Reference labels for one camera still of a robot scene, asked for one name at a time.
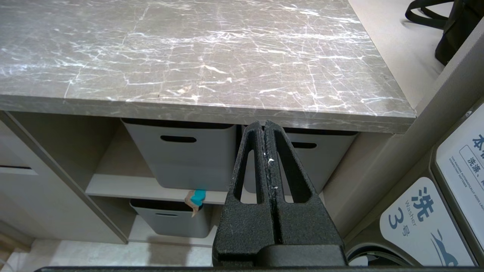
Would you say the grey cabinet door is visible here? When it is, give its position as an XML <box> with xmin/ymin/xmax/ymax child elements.
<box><xmin>0</xmin><ymin>111</ymin><xmax>128</xmax><ymax>244</ymax></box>

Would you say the grey storage bin with handle slot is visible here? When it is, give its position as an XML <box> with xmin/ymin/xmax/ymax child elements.
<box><xmin>241</xmin><ymin>126</ymin><xmax>358</xmax><ymax>195</ymax></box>
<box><xmin>130</xmin><ymin>199</ymin><xmax>213</xmax><ymax>238</ymax></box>
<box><xmin>121</xmin><ymin>118</ymin><xmax>237</xmax><ymax>192</ymax></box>

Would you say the grey washing machine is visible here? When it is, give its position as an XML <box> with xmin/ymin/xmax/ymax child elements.
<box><xmin>343</xmin><ymin>97</ymin><xmax>484</xmax><ymax>267</ymax></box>

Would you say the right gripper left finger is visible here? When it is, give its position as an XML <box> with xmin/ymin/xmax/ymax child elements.
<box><xmin>213</xmin><ymin>121</ymin><xmax>281</xmax><ymax>266</ymax></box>

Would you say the teal and brown wrapper scrap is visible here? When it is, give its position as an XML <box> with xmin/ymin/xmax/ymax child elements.
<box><xmin>184</xmin><ymin>189</ymin><xmax>207</xmax><ymax>218</ymax></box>

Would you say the black bag with strap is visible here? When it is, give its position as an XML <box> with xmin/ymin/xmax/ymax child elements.
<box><xmin>405</xmin><ymin>0</ymin><xmax>484</xmax><ymax>66</ymax></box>

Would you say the grey cabinet shelf board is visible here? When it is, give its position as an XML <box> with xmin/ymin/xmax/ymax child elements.
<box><xmin>85</xmin><ymin>173</ymin><xmax>325</xmax><ymax>205</ymax></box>

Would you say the marble counter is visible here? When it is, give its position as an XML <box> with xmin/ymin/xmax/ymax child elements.
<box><xmin>0</xmin><ymin>0</ymin><xmax>417</xmax><ymax>134</ymax></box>

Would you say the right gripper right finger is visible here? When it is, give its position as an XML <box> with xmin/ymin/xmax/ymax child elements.
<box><xmin>264</xmin><ymin>120</ymin><xmax>346</xmax><ymax>266</ymax></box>

